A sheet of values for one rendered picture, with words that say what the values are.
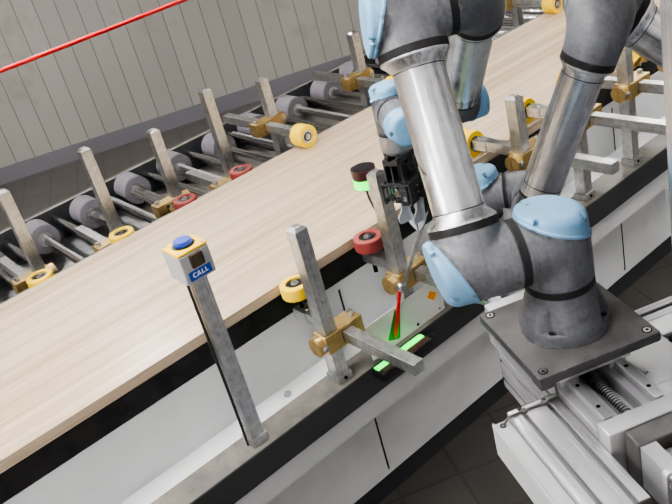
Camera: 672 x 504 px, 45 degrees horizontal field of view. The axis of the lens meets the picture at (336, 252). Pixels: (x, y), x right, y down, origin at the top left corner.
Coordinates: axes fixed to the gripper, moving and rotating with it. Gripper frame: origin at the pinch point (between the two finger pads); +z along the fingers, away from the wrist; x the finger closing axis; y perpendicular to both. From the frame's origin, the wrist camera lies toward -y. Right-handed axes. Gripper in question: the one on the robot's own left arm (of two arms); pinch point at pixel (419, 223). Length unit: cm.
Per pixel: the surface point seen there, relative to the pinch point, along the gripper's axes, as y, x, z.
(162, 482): 59, -49, 39
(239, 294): 20.5, -42.9, 10.9
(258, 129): -69, -97, 5
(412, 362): 28.7, 7.8, 17.7
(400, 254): 0.1, -6.8, 9.0
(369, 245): -6.0, -19.2, 10.8
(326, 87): -141, -112, 16
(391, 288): 4.2, -9.0, 16.4
